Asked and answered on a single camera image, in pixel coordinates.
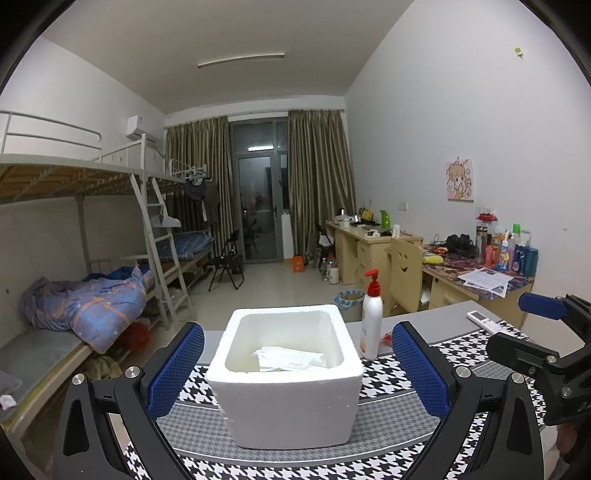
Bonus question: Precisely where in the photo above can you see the brown curtain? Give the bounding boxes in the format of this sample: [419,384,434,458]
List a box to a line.
[287,110,356,256]
[165,116,235,255]

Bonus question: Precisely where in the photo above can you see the blue plaid quilt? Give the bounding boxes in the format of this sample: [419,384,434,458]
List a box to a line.
[18,266,154,354]

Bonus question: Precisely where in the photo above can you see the wooden desk row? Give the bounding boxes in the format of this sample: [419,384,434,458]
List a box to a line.
[325,221,534,328]

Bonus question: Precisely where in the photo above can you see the left brown curtain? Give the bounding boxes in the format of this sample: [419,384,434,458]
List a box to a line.
[165,116,235,255]

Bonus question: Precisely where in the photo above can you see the printed paper sheets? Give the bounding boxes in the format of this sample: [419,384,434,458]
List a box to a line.
[458,268,512,298]

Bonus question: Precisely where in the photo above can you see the blue trash bin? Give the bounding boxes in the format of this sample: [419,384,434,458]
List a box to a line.
[334,289,365,323]

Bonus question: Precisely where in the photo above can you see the wooden smiley chair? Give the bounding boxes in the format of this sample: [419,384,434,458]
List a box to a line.
[388,236,423,316]

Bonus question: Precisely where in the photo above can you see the orange container on floor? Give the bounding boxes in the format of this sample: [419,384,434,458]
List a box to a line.
[291,255,304,273]

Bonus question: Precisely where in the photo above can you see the black headphones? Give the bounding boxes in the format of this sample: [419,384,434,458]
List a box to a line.
[445,234,478,258]

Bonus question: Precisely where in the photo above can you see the white remote control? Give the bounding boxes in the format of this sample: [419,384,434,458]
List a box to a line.
[466,310,507,335]

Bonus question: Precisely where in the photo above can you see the person's right hand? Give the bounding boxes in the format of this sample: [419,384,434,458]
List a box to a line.
[556,420,584,464]

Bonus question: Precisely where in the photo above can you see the white styrofoam box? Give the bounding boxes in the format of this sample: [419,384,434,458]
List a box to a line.
[205,304,363,450]

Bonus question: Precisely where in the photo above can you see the metal bunk bed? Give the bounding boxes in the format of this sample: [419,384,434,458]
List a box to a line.
[1,110,197,438]

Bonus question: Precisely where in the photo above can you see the houndstooth table mat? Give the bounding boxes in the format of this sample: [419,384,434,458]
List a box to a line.
[110,320,551,480]

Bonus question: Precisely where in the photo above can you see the ceiling tube light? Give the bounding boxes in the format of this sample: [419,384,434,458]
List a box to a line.
[197,52,286,69]

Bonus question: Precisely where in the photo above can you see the white pump bottle red cap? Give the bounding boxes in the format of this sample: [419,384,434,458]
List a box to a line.
[360,269,384,360]

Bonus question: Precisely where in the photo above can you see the white tissue paper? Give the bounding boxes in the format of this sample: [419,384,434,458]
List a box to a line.
[253,346,328,372]

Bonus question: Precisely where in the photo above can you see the black folding chair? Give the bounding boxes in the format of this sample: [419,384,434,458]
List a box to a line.
[208,230,245,291]

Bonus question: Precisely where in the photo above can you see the glass balcony door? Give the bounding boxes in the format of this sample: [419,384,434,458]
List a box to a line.
[229,117,290,263]

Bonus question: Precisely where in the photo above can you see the right brown curtain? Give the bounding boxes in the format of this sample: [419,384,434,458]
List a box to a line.
[287,110,356,256]

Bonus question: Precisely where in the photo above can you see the green bottle on desk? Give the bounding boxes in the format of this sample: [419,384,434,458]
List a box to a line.
[380,210,391,228]

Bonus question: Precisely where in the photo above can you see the anime girl poster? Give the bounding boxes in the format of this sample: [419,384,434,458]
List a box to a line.
[446,157,474,202]

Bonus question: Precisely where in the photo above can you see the white air conditioner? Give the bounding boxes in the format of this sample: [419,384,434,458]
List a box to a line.
[125,115,160,142]

